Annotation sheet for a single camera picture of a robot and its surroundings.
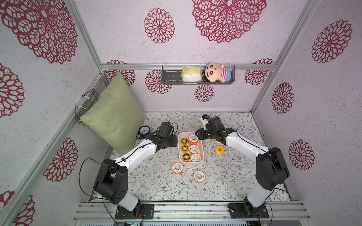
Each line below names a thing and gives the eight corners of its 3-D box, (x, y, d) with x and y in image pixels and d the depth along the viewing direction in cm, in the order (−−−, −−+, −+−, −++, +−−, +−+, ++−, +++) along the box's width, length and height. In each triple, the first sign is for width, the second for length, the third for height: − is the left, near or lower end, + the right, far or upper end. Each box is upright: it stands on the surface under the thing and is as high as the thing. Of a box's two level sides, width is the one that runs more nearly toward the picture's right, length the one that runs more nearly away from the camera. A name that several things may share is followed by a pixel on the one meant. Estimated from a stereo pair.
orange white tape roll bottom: (193, 183, 85) (194, 182, 83) (193, 171, 90) (193, 170, 88) (205, 183, 85) (206, 182, 83) (204, 171, 90) (205, 170, 88)
